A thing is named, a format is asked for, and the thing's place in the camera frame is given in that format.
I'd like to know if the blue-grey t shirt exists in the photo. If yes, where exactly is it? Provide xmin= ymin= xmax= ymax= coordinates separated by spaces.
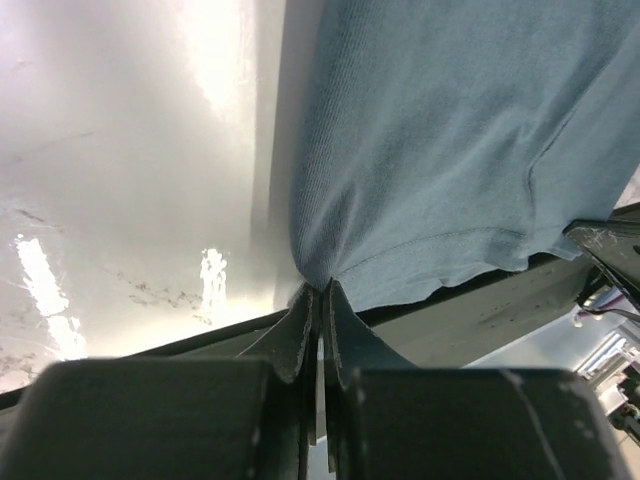
xmin=290 ymin=1 xmax=639 ymax=311

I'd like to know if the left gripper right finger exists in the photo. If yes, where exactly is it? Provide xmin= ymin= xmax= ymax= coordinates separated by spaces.
xmin=322 ymin=282 xmax=631 ymax=480

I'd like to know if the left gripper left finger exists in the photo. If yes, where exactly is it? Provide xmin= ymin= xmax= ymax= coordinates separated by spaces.
xmin=1 ymin=287 xmax=320 ymax=479

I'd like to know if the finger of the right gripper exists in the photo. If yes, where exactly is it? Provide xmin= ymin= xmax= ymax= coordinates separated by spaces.
xmin=564 ymin=220 xmax=639 ymax=295

